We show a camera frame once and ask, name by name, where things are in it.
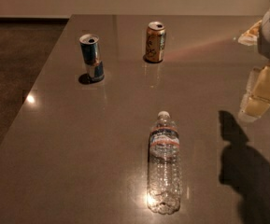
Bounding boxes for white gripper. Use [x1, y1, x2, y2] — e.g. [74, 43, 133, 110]
[238, 8, 270, 122]

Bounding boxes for orange soda can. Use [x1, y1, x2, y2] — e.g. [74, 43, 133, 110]
[145, 21, 166, 63]

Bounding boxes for blue silver energy drink can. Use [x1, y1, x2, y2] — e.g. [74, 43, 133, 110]
[79, 34, 105, 82]

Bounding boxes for clear plastic water bottle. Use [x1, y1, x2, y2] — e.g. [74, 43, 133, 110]
[147, 111, 182, 215]

